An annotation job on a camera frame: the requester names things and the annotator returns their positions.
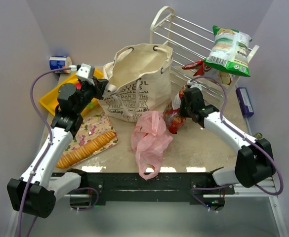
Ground red cookie snack bag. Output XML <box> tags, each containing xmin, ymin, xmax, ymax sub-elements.
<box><xmin>164</xmin><ymin>85</ymin><xmax>187</xmax><ymax>134</ymax></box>

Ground green chips bag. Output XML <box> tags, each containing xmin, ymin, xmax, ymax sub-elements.
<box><xmin>204</xmin><ymin>25</ymin><xmax>252</xmax><ymax>77</ymax></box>

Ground floral rectangular plate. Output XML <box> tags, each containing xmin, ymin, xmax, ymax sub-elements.
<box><xmin>63</xmin><ymin>112</ymin><xmax>119</xmax><ymax>158</ymax></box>

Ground red toy apple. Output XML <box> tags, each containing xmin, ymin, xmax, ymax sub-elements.
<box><xmin>75</xmin><ymin>83</ymin><xmax>82</xmax><ymax>89</ymax></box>

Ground purple box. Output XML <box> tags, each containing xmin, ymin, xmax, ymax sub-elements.
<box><xmin>236</xmin><ymin>87</ymin><xmax>254</xmax><ymax>118</ymax></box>

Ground red white snack packet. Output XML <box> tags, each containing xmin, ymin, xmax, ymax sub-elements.
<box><xmin>182</xmin><ymin>60</ymin><xmax>232</xmax><ymax>85</ymax></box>

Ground white metal rack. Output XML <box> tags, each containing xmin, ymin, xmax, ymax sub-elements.
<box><xmin>150</xmin><ymin>5</ymin><xmax>260</xmax><ymax>113</ymax></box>

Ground green toy grapes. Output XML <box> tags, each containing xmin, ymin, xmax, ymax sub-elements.
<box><xmin>87</xmin><ymin>101</ymin><xmax>94</xmax><ymax>109</ymax></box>

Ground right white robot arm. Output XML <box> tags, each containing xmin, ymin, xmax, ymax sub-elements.
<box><xmin>179</xmin><ymin>87</ymin><xmax>276</xmax><ymax>188</ymax></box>

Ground beige canvas tote bag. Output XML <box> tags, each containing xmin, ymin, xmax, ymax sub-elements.
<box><xmin>98</xmin><ymin>43</ymin><xmax>173</xmax><ymax>122</ymax></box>

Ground yellow plastic tray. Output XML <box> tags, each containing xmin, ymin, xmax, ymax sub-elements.
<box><xmin>39</xmin><ymin>73</ymin><xmax>98</xmax><ymax>117</ymax></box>

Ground green glass bottle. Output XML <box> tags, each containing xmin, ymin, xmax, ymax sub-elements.
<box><xmin>254</xmin><ymin>132</ymin><xmax>263</xmax><ymax>139</ymax></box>

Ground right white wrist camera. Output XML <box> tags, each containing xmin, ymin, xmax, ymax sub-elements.
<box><xmin>187</xmin><ymin>80</ymin><xmax>202</xmax><ymax>91</ymax></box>

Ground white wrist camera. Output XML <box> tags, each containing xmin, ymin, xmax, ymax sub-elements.
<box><xmin>69</xmin><ymin>63</ymin><xmax>95</xmax><ymax>81</ymax></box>
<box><xmin>187</xmin><ymin>80</ymin><xmax>202</xmax><ymax>91</ymax></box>

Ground black base frame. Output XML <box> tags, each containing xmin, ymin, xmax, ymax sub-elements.
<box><xmin>50</xmin><ymin>170</ymin><xmax>235</xmax><ymax>210</ymax></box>

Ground blue white tissue roll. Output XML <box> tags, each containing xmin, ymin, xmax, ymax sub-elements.
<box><xmin>49</xmin><ymin>56</ymin><xmax>72</xmax><ymax>74</ymax></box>

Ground pink plastic bag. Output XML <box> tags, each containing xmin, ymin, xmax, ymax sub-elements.
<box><xmin>131</xmin><ymin>111</ymin><xmax>173</xmax><ymax>180</ymax></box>

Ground row of round crackers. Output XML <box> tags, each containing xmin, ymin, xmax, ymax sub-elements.
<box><xmin>56</xmin><ymin>131</ymin><xmax>115</xmax><ymax>168</ymax></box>

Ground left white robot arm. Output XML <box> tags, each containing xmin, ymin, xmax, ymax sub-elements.
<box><xmin>7</xmin><ymin>78</ymin><xmax>108</xmax><ymax>218</ymax></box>

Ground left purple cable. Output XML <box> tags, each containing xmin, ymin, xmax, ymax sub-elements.
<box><xmin>17</xmin><ymin>68</ymin><xmax>100</xmax><ymax>237</ymax></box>

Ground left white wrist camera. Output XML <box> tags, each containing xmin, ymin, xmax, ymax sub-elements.
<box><xmin>69</xmin><ymin>63</ymin><xmax>95</xmax><ymax>81</ymax></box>

